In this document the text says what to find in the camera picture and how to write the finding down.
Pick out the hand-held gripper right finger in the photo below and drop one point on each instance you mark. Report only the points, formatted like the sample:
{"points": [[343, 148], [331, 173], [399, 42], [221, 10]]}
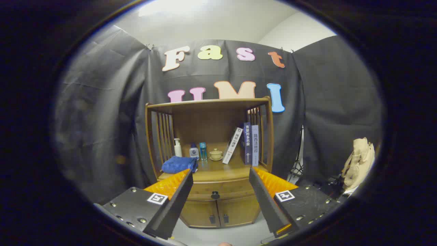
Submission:
{"points": [[266, 205]]}

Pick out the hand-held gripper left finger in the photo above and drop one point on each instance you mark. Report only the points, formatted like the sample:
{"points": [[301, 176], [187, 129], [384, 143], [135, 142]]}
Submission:
{"points": [[174, 208]]}

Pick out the wooden cabinet door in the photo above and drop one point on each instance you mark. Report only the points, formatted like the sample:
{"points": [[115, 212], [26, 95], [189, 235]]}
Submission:
{"points": [[240, 210], [198, 214]]}

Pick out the wooden countertop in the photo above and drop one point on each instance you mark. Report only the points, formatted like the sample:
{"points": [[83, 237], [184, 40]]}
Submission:
{"points": [[211, 169]]}

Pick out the wooden cabinet with open shelf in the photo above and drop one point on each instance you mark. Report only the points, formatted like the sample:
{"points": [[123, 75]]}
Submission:
{"points": [[205, 123]]}

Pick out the blue folded towel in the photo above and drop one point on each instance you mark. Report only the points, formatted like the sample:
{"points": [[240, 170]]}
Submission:
{"points": [[179, 164]]}

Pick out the black tripod stand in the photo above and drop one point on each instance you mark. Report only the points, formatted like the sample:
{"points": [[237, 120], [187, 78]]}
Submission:
{"points": [[297, 167]]}

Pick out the white pump bottle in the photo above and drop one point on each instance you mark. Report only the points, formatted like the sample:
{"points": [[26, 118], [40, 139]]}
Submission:
{"points": [[178, 150]]}

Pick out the white bottle with blue cap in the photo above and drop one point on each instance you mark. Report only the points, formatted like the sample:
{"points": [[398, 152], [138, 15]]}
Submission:
{"points": [[194, 153]]}

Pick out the pale purple book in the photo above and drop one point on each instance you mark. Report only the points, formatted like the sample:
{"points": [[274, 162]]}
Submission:
{"points": [[255, 145]]}

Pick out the clear blue bottle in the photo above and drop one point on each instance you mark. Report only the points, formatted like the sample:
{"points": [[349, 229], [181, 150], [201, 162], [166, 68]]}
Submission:
{"points": [[203, 152]]}

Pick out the dark blue book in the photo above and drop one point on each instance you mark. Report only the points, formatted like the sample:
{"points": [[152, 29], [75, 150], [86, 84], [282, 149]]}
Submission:
{"points": [[247, 143]]}

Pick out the white book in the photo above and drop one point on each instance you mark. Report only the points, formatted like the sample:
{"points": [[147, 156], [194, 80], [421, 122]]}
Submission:
{"points": [[232, 146]]}

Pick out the beige lidded teacup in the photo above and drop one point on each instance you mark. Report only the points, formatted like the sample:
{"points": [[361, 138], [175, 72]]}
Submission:
{"points": [[216, 154]]}

